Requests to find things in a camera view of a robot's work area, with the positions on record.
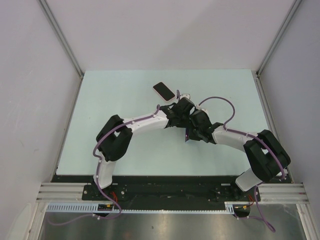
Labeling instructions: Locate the phone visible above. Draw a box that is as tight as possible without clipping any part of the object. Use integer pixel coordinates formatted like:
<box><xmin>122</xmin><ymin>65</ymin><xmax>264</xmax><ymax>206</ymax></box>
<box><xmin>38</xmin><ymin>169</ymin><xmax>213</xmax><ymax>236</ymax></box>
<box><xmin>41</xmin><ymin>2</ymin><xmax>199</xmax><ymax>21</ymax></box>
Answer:
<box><xmin>152</xmin><ymin>82</ymin><xmax>176</xmax><ymax>102</ymax></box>

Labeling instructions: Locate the light blue phone case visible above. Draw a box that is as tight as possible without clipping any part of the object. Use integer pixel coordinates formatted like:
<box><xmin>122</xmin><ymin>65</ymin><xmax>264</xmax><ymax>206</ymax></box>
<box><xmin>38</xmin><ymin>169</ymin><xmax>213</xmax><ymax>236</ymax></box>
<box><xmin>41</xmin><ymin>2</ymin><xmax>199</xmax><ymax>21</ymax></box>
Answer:
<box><xmin>184</xmin><ymin>128</ymin><xmax>190</xmax><ymax>142</ymax></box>

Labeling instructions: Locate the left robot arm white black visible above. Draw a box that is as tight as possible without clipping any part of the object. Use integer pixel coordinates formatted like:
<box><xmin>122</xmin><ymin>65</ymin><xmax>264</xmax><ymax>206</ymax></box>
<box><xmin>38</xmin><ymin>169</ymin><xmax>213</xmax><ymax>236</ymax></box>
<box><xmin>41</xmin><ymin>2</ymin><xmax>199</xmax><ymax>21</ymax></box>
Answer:
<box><xmin>92</xmin><ymin>97</ymin><xmax>195</xmax><ymax>200</ymax></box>

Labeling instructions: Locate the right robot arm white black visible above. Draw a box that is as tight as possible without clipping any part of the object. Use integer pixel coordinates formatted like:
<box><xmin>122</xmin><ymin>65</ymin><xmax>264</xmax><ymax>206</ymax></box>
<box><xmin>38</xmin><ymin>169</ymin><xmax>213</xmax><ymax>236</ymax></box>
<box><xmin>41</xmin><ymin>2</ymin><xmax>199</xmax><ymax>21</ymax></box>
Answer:
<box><xmin>188</xmin><ymin>110</ymin><xmax>291</xmax><ymax>201</ymax></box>

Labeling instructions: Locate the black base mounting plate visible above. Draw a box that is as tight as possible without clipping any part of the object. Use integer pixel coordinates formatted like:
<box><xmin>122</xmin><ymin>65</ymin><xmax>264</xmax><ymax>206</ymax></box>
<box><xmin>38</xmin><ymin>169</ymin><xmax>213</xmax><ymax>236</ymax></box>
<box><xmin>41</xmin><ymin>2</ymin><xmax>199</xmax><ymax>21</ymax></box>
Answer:
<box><xmin>52</xmin><ymin>175</ymin><xmax>261</xmax><ymax>219</ymax></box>

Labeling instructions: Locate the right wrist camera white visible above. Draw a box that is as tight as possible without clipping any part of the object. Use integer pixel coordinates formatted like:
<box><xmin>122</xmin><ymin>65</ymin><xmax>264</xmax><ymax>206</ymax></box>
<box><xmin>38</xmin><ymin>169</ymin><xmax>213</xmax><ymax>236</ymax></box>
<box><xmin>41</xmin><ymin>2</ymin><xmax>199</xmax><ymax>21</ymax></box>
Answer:
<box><xmin>197</xmin><ymin>106</ymin><xmax>209</xmax><ymax>115</ymax></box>

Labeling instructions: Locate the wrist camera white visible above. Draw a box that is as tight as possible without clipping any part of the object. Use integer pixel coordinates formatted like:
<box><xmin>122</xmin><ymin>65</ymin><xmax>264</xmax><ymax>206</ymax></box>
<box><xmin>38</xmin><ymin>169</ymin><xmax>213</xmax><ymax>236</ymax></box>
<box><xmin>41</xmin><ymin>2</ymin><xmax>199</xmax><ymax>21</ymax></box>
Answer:
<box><xmin>197</xmin><ymin>106</ymin><xmax>209</xmax><ymax>115</ymax></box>
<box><xmin>180</xmin><ymin>93</ymin><xmax>191</xmax><ymax>100</ymax></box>

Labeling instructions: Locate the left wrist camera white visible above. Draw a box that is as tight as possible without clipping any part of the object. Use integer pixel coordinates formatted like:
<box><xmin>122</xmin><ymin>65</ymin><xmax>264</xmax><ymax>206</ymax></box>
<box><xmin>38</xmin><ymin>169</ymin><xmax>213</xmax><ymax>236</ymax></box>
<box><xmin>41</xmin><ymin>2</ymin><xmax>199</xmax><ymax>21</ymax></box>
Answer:
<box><xmin>180</xmin><ymin>93</ymin><xmax>191</xmax><ymax>100</ymax></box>

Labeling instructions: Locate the slotted grey cable duct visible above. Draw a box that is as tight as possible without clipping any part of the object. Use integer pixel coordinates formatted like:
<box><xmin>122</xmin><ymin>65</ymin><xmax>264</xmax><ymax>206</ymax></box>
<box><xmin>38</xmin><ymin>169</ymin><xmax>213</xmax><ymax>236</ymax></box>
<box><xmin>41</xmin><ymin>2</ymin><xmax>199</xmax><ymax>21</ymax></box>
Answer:
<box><xmin>46</xmin><ymin>201</ymin><xmax>251</xmax><ymax>215</ymax></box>

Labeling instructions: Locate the aluminium cross rail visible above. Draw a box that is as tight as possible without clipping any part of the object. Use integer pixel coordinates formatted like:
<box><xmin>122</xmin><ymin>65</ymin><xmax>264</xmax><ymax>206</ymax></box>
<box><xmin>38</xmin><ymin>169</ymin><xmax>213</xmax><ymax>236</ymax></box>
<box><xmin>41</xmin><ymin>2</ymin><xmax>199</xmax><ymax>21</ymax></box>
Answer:
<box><xmin>36</xmin><ymin>182</ymin><xmax>309</xmax><ymax>204</ymax></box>

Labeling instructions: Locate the right aluminium frame post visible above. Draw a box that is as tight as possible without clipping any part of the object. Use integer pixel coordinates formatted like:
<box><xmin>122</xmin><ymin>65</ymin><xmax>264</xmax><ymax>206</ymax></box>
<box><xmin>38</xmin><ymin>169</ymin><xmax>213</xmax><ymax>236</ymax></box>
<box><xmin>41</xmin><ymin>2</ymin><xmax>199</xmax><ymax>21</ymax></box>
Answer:
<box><xmin>255</xmin><ymin>0</ymin><xmax>304</xmax><ymax>77</ymax></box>

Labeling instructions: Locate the aluminium frame post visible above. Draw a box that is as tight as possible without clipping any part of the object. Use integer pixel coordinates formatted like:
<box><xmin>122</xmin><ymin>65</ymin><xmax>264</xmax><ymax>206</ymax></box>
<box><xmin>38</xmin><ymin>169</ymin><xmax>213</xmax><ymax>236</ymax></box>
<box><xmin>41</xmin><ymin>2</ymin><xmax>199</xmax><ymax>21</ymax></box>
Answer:
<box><xmin>255</xmin><ymin>0</ymin><xmax>304</xmax><ymax>77</ymax></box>
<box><xmin>37</xmin><ymin>0</ymin><xmax>84</xmax><ymax>80</ymax></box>

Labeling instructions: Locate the left aluminium frame post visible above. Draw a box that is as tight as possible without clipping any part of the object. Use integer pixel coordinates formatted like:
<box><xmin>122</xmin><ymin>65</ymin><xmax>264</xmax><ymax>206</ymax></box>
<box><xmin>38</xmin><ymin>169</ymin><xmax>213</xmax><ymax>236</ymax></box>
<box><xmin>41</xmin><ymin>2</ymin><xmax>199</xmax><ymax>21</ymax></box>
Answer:
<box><xmin>37</xmin><ymin>0</ymin><xmax>84</xmax><ymax>80</ymax></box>

